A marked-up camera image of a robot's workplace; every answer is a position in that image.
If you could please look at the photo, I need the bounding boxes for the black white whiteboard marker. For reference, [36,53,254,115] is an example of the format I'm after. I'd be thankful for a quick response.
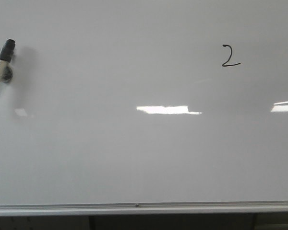
[0,39,15,83]

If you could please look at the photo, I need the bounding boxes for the white whiteboard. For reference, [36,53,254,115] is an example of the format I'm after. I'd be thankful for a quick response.
[0,0,288,205]

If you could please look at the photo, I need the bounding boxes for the dark cabinet below whiteboard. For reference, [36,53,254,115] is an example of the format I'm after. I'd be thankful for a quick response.
[0,212,288,230]

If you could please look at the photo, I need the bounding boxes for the aluminium whiteboard tray rail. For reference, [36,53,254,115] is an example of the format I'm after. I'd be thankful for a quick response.
[0,201,288,217]

